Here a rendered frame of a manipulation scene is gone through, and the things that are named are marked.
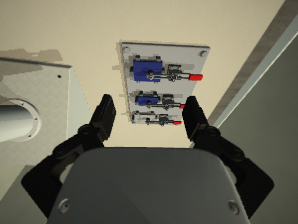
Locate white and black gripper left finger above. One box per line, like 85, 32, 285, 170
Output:
21, 94, 116, 219

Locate toggle clamp with red handle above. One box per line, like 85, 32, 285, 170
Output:
146, 94, 185, 111

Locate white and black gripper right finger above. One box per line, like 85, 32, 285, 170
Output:
182, 96, 274, 219

